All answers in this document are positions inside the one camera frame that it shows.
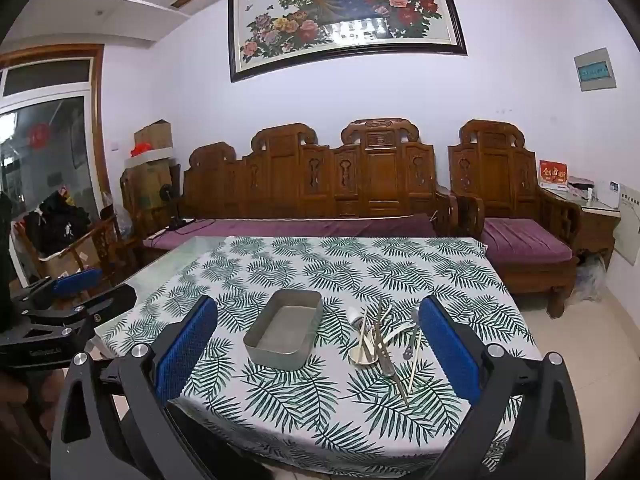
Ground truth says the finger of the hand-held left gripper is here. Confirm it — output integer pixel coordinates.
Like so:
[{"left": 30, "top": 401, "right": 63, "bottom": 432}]
[
  {"left": 15, "top": 284, "right": 138, "bottom": 346},
  {"left": 9, "top": 267, "right": 104, "bottom": 313}
]

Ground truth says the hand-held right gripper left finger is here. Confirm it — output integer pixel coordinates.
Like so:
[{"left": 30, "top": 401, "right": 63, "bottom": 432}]
[{"left": 50, "top": 294, "right": 219, "bottom": 480}]

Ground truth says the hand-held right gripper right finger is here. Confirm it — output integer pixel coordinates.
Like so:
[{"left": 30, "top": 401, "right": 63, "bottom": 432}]
[{"left": 416, "top": 295, "right": 587, "bottom": 480}]

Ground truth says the wooden chopstick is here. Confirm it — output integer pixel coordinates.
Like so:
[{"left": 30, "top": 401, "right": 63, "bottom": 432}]
[
  {"left": 374, "top": 310, "right": 410, "bottom": 408},
  {"left": 406, "top": 329, "right": 422, "bottom": 393},
  {"left": 371, "top": 321, "right": 407, "bottom": 401},
  {"left": 358, "top": 307, "right": 370, "bottom": 363}
]

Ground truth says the rectangular metal tray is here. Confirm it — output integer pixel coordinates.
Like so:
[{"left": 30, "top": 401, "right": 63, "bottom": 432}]
[{"left": 243, "top": 289, "right": 324, "bottom": 371}]

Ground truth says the wooden side chair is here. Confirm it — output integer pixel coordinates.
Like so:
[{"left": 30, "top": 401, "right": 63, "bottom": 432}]
[{"left": 65, "top": 205, "right": 146, "bottom": 281}]

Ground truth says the pile of dark clothing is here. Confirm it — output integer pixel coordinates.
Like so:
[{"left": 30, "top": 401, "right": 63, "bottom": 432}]
[{"left": 25, "top": 199, "right": 92, "bottom": 257}]

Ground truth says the white plastic spoon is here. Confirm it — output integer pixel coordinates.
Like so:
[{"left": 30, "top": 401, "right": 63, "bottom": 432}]
[{"left": 349, "top": 324, "right": 418, "bottom": 365}]

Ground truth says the wooden framed glass door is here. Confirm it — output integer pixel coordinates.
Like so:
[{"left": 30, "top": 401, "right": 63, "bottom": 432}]
[{"left": 0, "top": 45, "right": 112, "bottom": 283}]

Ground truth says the large cardboard box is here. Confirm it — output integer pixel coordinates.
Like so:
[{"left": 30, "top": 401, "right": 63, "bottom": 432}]
[{"left": 120, "top": 157, "right": 181, "bottom": 213}]

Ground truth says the small black fan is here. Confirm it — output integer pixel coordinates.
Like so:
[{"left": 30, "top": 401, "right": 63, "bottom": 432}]
[{"left": 157, "top": 183, "right": 197, "bottom": 232}]

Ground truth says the square purple seat cushion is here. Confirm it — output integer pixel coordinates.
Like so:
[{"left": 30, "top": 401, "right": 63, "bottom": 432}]
[{"left": 481, "top": 217, "right": 573, "bottom": 265}]

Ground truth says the leaf print tablecloth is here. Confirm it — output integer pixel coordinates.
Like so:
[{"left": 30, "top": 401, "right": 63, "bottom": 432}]
[{"left": 102, "top": 235, "right": 543, "bottom": 478}]

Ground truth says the red paper door decoration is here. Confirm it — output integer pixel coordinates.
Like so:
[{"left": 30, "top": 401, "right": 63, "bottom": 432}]
[{"left": 27, "top": 122, "right": 54, "bottom": 149}]

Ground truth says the clear plastic bag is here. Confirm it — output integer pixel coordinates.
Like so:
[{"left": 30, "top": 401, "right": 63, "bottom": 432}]
[{"left": 575, "top": 255, "right": 609, "bottom": 302}]

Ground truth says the small cardboard box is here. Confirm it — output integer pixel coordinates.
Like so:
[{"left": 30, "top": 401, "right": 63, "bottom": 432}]
[{"left": 134, "top": 120, "right": 173, "bottom": 154}]

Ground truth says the long purple seat cushion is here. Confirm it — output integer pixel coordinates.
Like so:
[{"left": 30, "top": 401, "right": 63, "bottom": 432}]
[{"left": 144, "top": 214, "right": 441, "bottom": 252}]

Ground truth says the carved wooden armchair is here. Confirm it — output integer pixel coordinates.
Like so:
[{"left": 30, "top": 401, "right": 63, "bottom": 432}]
[{"left": 447, "top": 119, "right": 583, "bottom": 318}]

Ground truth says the wooden side table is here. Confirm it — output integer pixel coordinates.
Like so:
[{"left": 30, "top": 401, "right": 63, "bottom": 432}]
[{"left": 542, "top": 180, "right": 621, "bottom": 271}]

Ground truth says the carved wooden sofa bench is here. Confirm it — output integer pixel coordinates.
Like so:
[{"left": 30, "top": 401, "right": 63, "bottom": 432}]
[{"left": 177, "top": 117, "right": 458, "bottom": 241}]

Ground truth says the red gift box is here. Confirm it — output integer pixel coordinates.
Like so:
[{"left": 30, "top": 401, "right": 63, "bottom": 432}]
[{"left": 539, "top": 160, "right": 569, "bottom": 190}]

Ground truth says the grey box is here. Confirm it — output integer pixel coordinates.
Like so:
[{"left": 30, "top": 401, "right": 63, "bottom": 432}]
[{"left": 567, "top": 177, "right": 596, "bottom": 199}]

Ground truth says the white box blue label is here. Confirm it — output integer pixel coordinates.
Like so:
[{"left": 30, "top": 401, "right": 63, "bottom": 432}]
[{"left": 595, "top": 180, "right": 621, "bottom": 209}]

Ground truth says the framed peacock flower painting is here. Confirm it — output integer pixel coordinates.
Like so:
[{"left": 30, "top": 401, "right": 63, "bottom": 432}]
[{"left": 227, "top": 0, "right": 468, "bottom": 84}]

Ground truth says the white wall chart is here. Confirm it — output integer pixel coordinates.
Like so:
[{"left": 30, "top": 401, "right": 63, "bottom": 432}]
[{"left": 614, "top": 185, "right": 640, "bottom": 268}]

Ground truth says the grey wall electrical panel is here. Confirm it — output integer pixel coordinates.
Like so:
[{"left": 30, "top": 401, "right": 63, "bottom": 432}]
[{"left": 574, "top": 47, "right": 617, "bottom": 93}]

